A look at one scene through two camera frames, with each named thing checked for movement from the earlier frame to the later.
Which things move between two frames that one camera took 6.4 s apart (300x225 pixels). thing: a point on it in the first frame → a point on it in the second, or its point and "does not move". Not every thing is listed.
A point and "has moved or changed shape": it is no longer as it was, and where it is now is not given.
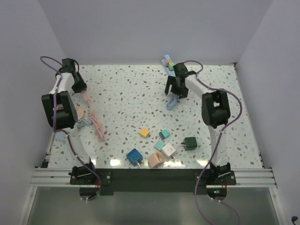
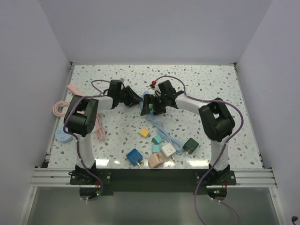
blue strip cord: x=172 y=101 has moved or changed shape
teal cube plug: x=164 y=134 has moved or changed shape
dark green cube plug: x=189 y=143 has moved or changed shape
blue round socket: x=61 y=136 does not move
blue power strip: x=169 y=72 → x=149 y=116
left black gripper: x=83 y=85 → x=133 y=98
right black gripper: x=182 y=93 → x=147 y=100
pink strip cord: x=100 y=131 does not move
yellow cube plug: x=144 y=132 does not move
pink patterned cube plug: x=155 y=159 does not move
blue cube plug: x=134 y=157 does not move
